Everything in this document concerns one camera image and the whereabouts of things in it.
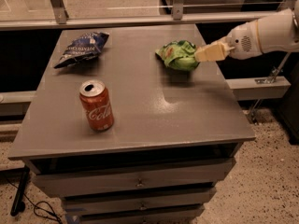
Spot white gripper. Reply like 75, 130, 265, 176
194, 21, 262, 63

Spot green rice chip bag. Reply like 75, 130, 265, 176
155, 40, 199, 72

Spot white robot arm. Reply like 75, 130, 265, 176
194, 0, 299, 63

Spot blue potato chip bag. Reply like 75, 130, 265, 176
53, 32, 109, 69

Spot red coke can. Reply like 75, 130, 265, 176
79, 80, 114, 131

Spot grey drawer cabinet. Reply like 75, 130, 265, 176
7, 23, 257, 224

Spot bottom grey drawer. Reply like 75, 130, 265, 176
66, 204, 204, 224

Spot grey drawer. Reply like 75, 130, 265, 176
33, 158, 235, 197
66, 204, 204, 224
63, 188, 216, 216

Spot metal glass railing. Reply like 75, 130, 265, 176
0, 0, 296, 31

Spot middle grey drawer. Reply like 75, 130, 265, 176
63, 188, 216, 216

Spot top grey drawer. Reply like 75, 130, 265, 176
33, 158, 235, 197

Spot black stand leg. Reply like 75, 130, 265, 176
10, 166, 30, 217

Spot black cable on floor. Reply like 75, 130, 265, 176
1, 175, 64, 224

